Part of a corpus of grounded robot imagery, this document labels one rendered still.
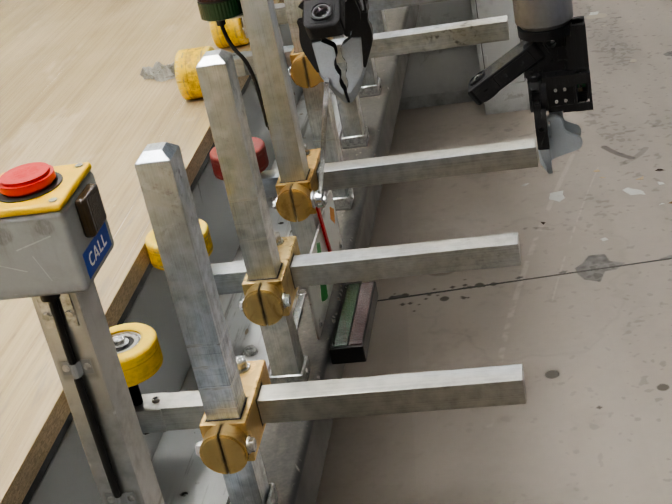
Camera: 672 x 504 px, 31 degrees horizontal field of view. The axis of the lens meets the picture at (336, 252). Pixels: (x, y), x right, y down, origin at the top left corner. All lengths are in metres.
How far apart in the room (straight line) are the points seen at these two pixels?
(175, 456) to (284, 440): 0.22
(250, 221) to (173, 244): 0.27
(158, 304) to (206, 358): 0.48
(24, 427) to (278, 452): 0.33
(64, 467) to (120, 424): 0.43
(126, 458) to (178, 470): 0.62
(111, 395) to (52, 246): 0.14
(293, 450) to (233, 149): 0.35
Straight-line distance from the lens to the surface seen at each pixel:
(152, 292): 1.65
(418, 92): 4.19
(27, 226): 0.84
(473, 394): 1.23
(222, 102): 1.34
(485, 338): 2.84
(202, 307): 1.17
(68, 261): 0.84
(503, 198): 3.48
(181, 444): 1.61
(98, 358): 0.90
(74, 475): 1.38
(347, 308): 1.65
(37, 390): 1.26
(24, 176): 0.85
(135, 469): 0.96
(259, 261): 1.42
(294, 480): 1.36
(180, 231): 1.13
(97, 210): 0.85
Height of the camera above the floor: 1.52
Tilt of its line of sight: 27 degrees down
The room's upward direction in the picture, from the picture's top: 12 degrees counter-clockwise
